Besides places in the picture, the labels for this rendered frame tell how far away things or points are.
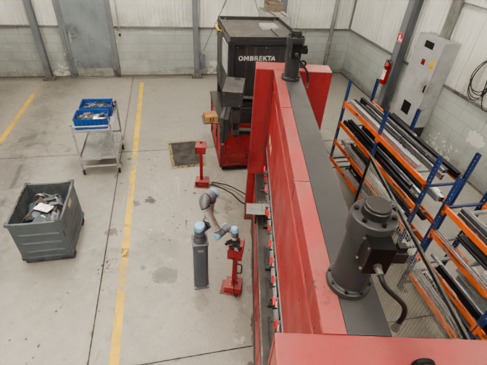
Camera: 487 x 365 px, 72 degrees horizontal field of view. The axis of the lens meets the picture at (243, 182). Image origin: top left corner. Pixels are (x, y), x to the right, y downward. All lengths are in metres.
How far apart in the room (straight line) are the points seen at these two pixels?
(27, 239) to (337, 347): 3.96
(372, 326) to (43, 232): 3.88
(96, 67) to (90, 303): 7.17
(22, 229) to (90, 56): 6.45
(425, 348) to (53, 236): 4.03
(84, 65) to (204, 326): 7.99
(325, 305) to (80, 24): 9.32
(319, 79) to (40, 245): 3.83
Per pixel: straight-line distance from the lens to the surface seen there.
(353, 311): 1.57
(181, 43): 9.99
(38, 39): 10.22
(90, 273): 4.73
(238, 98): 4.18
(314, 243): 1.75
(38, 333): 4.46
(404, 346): 1.57
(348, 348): 1.48
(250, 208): 3.81
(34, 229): 4.63
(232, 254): 3.67
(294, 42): 3.49
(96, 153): 6.23
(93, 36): 10.08
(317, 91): 4.07
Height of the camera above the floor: 3.56
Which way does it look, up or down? 38 degrees down
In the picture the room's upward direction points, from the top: 4 degrees clockwise
